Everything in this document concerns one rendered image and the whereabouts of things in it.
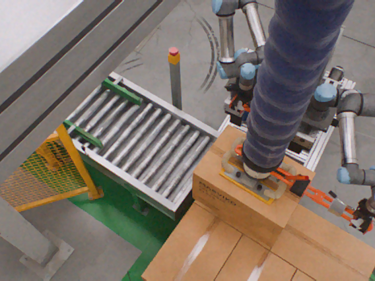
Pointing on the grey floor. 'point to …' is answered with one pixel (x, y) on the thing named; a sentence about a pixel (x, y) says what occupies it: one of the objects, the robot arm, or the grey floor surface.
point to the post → (175, 80)
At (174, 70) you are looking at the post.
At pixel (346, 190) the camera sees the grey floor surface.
